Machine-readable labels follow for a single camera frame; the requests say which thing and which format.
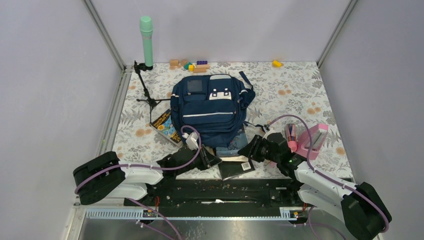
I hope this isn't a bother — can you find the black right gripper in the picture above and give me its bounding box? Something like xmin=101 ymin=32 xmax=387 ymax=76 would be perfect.
xmin=237 ymin=134 xmax=280 ymax=164

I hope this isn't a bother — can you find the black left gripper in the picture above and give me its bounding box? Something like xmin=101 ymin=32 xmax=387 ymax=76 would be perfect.
xmin=176 ymin=143 xmax=222 ymax=176

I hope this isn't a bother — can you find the navy blue student backpack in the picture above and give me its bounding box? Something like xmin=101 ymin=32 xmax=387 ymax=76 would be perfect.
xmin=170 ymin=71 xmax=256 ymax=148

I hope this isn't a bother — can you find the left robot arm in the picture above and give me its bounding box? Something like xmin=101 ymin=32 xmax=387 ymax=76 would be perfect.
xmin=72 ymin=146 xmax=222 ymax=206

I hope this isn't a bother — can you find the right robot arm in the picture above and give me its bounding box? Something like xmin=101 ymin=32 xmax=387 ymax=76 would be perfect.
xmin=238 ymin=133 xmax=392 ymax=240

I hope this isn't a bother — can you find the dark blue hardcover book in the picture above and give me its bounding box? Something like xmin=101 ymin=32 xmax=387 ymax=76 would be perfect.
xmin=214 ymin=126 xmax=248 ymax=162

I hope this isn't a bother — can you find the black notebook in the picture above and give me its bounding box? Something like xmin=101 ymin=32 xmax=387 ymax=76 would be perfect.
xmin=218 ymin=159 xmax=256 ymax=182

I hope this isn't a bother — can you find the colourful treehouse storey book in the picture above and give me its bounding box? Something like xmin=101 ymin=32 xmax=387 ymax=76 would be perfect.
xmin=150 ymin=109 xmax=183 ymax=147

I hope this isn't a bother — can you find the pink box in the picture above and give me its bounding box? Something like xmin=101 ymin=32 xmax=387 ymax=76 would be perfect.
xmin=295 ymin=123 xmax=329 ymax=160

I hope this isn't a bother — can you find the yellow block far right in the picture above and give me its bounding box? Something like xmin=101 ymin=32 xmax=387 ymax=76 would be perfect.
xmin=271 ymin=60 xmax=284 ymax=68

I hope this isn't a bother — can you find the long wooden block front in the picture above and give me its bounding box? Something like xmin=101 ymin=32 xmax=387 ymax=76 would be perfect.
xmin=192 ymin=67 xmax=208 ymax=73

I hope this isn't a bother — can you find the long wooden block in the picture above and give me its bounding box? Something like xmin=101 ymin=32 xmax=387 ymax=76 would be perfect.
xmin=196 ymin=64 xmax=210 ymax=69
xmin=192 ymin=67 xmax=208 ymax=73

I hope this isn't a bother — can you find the yellow toy block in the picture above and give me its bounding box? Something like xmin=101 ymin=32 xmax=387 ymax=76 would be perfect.
xmin=188 ymin=64 xmax=195 ymax=72

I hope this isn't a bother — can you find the long wooden block rear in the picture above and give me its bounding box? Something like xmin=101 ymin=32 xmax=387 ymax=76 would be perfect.
xmin=196 ymin=64 xmax=210 ymax=69

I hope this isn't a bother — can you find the teal toy block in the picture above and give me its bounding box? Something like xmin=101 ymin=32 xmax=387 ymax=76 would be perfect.
xmin=183 ymin=62 xmax=192 ymax=70

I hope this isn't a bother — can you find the purple studded toy brick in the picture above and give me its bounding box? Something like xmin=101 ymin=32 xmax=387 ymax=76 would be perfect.
xmin=196 ymin=60 xmax=208 ymax=65

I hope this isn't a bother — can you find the light wooden cube block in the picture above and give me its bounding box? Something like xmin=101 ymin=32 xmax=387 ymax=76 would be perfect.
xmin=169 ymin=59 xmax=180 ymax=67

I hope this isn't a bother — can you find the black tripod stand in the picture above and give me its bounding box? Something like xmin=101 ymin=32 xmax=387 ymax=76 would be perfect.
xmin=133 ymin=60 xmax=171 ymax=124

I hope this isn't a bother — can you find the green microphone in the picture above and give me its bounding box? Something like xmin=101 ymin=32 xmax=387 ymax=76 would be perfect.
xmin=139 ymin=15 xmax=154 ymax=70

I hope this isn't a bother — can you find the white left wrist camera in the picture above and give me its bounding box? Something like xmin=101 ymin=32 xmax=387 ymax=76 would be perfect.
xmin=182 ymin=132 xmax=199 ymax=151

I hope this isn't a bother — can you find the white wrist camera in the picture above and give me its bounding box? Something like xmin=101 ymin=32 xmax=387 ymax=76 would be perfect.
xmin=263 ymin=127 xmax=278 ymax=139
xmin=182 ymin=132 xmax=199 ymax=151

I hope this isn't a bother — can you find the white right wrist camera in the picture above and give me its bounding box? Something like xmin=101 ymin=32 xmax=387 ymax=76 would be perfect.
xmin=263 ymin=127 xmax=278 ymax=139

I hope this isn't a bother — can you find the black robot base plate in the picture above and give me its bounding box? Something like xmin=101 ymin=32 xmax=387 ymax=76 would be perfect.
xmin=123 ymin=178 xmax=311 ymax=212

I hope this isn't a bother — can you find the slotted metal cable rail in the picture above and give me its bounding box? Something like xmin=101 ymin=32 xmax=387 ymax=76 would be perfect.
xmin=85 ymin=204 xmax=306 ymax=221

